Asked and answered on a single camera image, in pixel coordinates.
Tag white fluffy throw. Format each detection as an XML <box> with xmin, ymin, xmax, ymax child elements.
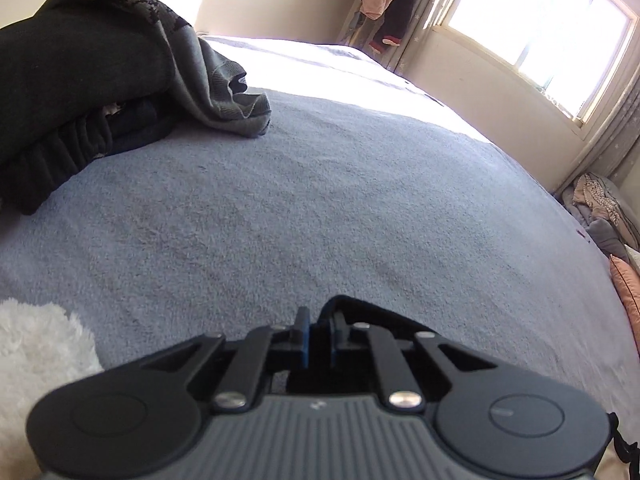
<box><xmin>0</xmin><ymin>299</ymin><xmax>103</xmax><ymax>480</ymax></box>

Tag orange pillow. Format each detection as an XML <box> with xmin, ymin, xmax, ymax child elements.
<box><xmin>609</xmin><ymin>254</ymin><xmax>640</xmax><ymax>351</ymax></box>

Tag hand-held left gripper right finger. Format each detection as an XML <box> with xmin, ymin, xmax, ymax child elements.
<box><xmin>320</xmin><ymin>310</ymin><xmax>501</xmax><ymax>411</ymax></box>

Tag black strap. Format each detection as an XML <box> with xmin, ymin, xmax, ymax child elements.
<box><xmin>607</xmin><ymin>412</ymin><xmax>640</xmax><ymax>466</ymax></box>

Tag black pants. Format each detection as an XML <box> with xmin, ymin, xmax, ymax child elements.
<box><xmin>0</xmin><ymin>95</ymin><xmax>183</xmax><ymax>216</ymax></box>

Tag grey star curtain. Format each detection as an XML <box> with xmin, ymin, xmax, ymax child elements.
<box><xmin>555</xmin><ymin>60</ymin><xmax>640</xmax><ymax>196</ymax></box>
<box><xmin>395</xmin><ymin>0</ymin><xmax>476</xmax><ymax>73</ymax></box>

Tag stack of folded bedding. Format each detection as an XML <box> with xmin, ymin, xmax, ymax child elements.
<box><xmin>560</xmin><ymin>172</ymin><xmax>640</xmax><ymax>252</ymax></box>

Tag window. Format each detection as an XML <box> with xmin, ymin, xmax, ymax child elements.
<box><xmin>432</xmin><ymin>0</ymin><xmax>640</xmax><ymax>133</ymax></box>

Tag dark grey garment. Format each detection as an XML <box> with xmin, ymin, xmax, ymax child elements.
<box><xmin>0</xmin><ymin>7</ymin><xmax>173</xmax><ymax>171</ymax></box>

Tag hanging dark and pink clothes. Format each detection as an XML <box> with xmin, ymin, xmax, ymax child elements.
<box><xmin>347</xmin><ymin>0</ymin><xmax>417</xmax><ymax>53</ymax></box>

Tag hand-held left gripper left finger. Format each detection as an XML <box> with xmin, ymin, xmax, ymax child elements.
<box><xmin>137</xmin><ymin>306</ymin><xmax>312</xmax><ymax>411</ymax></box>

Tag grey bed blanket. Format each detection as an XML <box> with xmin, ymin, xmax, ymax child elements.
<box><xmin>0</xmin><ymin>35</ymin><xmax>636</xmax><ymax>426</ymax></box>

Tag grey knit sweater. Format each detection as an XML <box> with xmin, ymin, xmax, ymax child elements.
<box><xmin>50</xmin><ymin>0</ymin><xmax>272</xmax><ymax>138</ymax></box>

